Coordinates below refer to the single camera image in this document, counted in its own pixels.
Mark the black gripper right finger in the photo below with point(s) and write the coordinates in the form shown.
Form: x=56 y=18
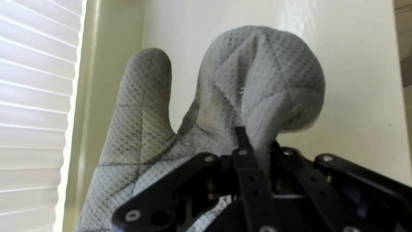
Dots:
x=343 y=197

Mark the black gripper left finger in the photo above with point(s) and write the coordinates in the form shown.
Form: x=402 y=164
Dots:
x=251 y=188

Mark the grey quilted oven mitten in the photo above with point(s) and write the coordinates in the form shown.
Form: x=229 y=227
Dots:
x=258 y=78

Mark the white window blinds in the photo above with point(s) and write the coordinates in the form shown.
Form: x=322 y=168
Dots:
x=34 y=107

